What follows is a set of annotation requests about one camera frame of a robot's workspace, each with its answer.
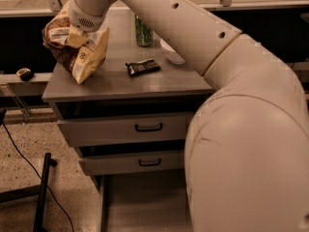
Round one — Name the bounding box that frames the white bowl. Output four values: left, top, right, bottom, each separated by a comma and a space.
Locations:
160, 39, 185, 65

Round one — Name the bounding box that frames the yellow black tape measure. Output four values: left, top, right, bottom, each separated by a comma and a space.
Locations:
16, 68, 34, 81

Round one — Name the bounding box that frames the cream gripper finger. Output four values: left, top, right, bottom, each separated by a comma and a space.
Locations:
68, 24, 88, 48

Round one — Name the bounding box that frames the grey drawer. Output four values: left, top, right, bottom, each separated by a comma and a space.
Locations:
78, 147, 184, 176
57, 112, 193, 147
98, 169, 192, 232

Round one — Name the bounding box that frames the grey drawer cabinet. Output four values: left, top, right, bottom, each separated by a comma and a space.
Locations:
42, 7, 215, 232

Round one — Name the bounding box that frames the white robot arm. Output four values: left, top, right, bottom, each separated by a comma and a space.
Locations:
70, 0, 309, 232

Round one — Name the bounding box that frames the bottom grey drawer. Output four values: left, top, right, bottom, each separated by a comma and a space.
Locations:
98, 169, 192, 232

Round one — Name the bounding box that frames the top grey drawer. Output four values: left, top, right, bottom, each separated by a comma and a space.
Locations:
57, 112, 193, 147

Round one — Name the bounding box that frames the green soda can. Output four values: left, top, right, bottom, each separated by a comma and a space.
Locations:
134, 14, 153, 47

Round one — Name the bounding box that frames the middle grey drawer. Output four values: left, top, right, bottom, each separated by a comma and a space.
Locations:
78, 147, 184, 176

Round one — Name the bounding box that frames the brown and yellow chip bag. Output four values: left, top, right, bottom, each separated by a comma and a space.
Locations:
42, 2, 110, 84

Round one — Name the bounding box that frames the black snack packet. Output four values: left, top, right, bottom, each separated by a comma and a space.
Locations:
126, 59, 161, 76

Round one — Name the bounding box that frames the black metal stand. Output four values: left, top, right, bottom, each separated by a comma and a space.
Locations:
0, 153, 57, 232

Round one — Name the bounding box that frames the black floor cable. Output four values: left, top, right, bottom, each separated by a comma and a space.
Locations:
0, 108, 75, 232

